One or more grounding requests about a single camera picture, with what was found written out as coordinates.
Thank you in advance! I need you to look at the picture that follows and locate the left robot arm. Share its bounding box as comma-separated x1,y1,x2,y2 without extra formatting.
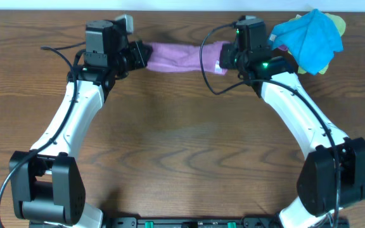
4,15,152,227

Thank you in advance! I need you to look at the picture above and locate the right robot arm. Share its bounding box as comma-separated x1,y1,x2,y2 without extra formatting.
220,16,365,227

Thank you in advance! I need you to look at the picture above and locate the yellow-green microfibre cloth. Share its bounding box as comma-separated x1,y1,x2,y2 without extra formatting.
287,13,346,75

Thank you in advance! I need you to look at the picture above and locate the blue microfibre cloth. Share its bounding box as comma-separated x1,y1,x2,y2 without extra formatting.
267,9,343,75

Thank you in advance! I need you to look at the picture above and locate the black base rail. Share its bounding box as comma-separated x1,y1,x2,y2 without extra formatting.
102,217,282,228

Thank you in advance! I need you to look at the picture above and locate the purple microfibre cloth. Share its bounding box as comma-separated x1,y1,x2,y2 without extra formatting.
146,41,227,75

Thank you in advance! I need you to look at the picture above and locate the right black cable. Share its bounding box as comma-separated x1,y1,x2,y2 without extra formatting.
199,21,342,228

